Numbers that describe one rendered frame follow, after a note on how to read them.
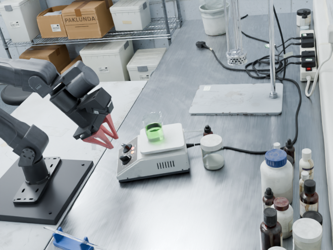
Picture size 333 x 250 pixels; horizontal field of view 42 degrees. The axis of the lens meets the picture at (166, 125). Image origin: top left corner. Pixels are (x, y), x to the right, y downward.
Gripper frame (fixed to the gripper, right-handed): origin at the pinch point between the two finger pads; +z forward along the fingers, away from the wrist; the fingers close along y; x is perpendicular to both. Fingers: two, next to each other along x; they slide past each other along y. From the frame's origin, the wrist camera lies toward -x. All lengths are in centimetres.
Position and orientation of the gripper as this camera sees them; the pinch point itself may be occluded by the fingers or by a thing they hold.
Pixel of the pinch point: (112, 141)
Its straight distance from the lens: 115.3
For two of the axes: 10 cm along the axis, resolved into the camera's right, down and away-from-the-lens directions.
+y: 3.1, -7.2, 6.3
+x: -7.0, 2.8, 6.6
